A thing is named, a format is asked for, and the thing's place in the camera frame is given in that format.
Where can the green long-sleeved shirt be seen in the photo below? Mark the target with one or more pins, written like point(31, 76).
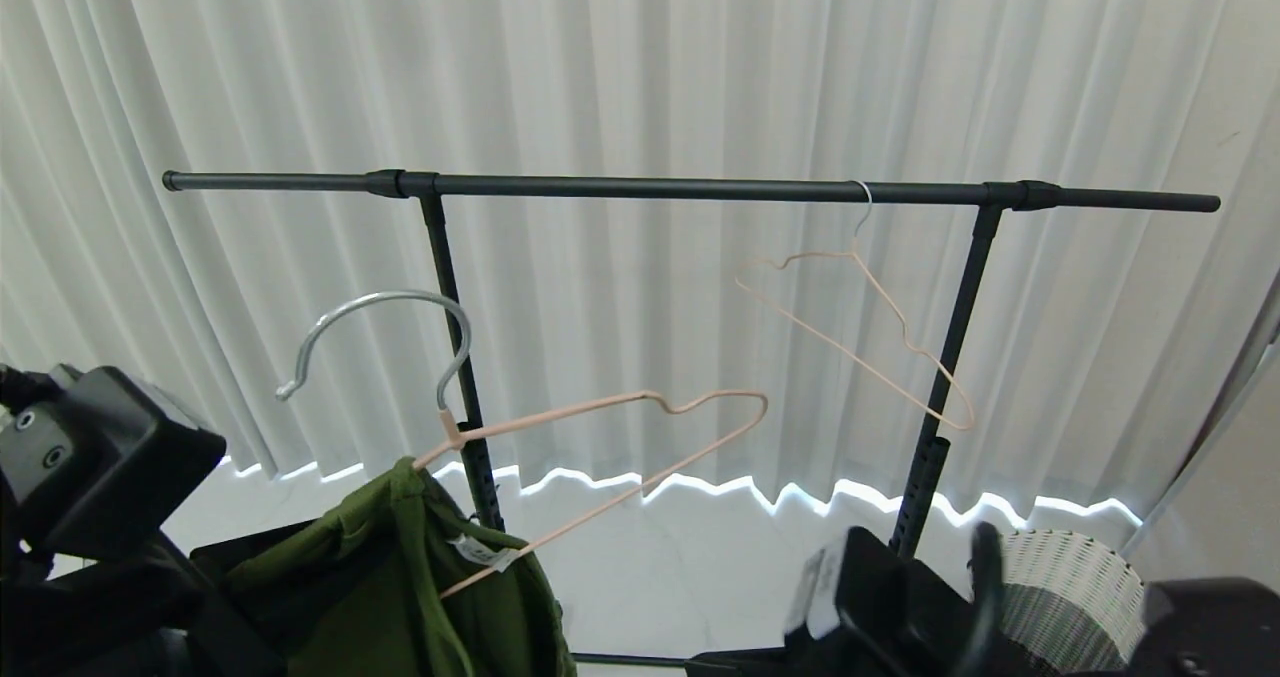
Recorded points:
point(400, 577)

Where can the pink clothes hanger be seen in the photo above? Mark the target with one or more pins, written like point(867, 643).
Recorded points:
point(560, 415)
point(886, 300)

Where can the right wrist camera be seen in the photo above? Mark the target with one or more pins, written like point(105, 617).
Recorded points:
point(880, 607)

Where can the black clothes rack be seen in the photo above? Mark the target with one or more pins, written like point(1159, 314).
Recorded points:
point(700, 189)

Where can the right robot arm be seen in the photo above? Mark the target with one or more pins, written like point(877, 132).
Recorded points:
point(1210, 627)

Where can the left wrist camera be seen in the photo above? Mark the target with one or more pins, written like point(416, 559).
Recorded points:
point(110, 447)

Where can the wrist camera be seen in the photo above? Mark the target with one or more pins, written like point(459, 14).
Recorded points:
point(110, 447)
point(880, 607)

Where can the white laundry basket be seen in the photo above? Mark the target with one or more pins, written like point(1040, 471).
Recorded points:
point(1070, 597)

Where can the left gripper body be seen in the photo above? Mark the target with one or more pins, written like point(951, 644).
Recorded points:
point(262, 607)

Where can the white curtain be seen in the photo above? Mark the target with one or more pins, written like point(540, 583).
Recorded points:
point(640, 67)

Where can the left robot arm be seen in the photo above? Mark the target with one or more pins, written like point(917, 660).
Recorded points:
point(90, 617)

